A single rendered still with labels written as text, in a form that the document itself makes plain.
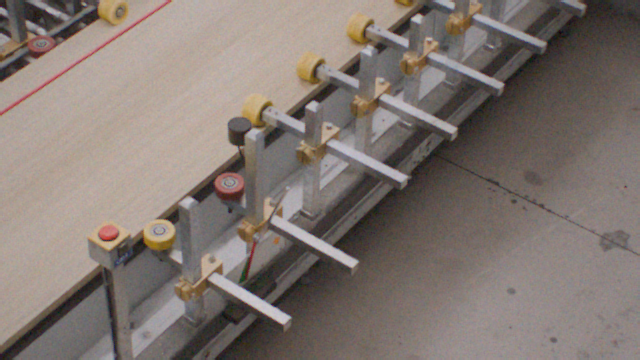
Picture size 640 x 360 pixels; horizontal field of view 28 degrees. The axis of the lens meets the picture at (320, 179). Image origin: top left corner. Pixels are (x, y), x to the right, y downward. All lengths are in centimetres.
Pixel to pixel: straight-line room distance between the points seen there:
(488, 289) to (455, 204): 43
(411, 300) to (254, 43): 107
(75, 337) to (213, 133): 69
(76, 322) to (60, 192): 36
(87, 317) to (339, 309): 122
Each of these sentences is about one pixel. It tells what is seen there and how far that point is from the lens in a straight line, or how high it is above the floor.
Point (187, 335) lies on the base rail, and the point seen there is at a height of 70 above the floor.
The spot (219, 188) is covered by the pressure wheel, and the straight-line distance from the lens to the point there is 337.
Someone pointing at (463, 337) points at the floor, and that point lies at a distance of 425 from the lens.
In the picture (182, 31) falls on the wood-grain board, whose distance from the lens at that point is 393.
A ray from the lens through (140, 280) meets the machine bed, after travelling 343.
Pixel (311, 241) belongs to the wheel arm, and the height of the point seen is 86.
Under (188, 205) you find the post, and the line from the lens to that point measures 301.
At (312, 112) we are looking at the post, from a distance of 332.
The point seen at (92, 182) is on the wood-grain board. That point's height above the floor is 90.
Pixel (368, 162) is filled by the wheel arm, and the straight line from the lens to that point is 338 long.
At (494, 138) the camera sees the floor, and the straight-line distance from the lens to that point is 499.
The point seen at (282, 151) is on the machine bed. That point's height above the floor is 74.
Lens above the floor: 322
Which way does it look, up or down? 43 degrees down
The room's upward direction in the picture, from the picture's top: 2 degrees clockwise
